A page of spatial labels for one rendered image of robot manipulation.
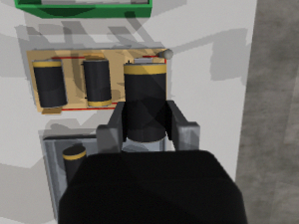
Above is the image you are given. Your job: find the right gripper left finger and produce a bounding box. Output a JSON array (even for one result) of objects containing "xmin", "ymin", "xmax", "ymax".
[{"xmin": 96, "ymin": 102, "xmax": 128, "ymax": 153}]

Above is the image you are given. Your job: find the green open-top box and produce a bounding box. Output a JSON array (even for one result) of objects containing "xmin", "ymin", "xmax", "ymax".
[{"xmin": 14, "ymin": 0, "xmax": 152, "ymax": 19}]

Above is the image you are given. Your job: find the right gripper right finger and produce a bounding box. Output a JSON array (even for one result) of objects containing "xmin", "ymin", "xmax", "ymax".
[{"xmin": 165, "ymin": 100, "xmax": 200, "ymax": 150}]

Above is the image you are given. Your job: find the tan battery holder board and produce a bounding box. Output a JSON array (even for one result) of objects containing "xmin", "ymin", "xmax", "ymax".
[{"xmin": 26, "ymin": 49, "xmax": 173, "ymax": 114}]

